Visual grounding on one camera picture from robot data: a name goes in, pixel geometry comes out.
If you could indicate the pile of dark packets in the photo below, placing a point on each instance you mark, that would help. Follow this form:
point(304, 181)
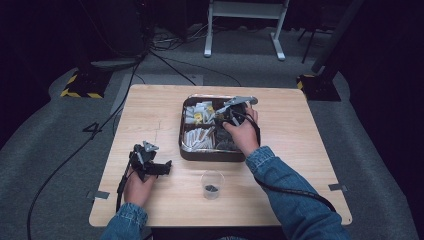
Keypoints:
point(224, 141)

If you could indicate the grey tape strip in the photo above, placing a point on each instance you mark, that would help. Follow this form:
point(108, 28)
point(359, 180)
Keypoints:
point(337, 187)
point(99, 194)

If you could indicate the person's denim lap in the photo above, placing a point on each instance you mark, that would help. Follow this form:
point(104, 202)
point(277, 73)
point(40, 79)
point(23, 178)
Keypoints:
point(231, 238)

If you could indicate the black tripod leg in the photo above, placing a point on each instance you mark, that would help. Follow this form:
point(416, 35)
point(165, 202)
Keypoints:
point(308, 45)

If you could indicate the person's left hand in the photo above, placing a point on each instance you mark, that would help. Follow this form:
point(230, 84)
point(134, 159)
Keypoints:
point(136, 191)

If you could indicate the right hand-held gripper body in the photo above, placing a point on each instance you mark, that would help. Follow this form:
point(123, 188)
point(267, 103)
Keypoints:
point(235, 111)

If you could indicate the dark square divided tray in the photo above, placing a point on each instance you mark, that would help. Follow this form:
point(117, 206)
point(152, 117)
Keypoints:
point(206, 156)

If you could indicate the pile of white stick sachets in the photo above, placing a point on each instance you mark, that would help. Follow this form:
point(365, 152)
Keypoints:
point(198, 140)

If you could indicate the person's right hand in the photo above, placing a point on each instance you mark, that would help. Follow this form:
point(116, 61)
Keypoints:
point(245, 135)

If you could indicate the black yellow striped base plate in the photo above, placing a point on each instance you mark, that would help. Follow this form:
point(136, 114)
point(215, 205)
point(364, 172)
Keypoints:
point(320, 88)
point(87, 85)

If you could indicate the white metal stand frame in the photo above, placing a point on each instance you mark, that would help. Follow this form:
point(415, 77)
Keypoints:
point(245, 10)

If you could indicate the clear plastic cup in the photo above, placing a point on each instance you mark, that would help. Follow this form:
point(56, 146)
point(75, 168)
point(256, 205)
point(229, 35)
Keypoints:
point(212, 180)

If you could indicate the dark slanted post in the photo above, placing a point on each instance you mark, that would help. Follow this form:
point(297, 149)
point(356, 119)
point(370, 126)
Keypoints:
point(336, 33)

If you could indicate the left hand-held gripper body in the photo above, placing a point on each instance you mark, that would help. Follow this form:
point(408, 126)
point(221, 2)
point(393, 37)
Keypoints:
point(143, 160)

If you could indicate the pile of white yellow packets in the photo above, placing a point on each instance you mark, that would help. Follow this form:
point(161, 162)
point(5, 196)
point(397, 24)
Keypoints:
point(198, 113)

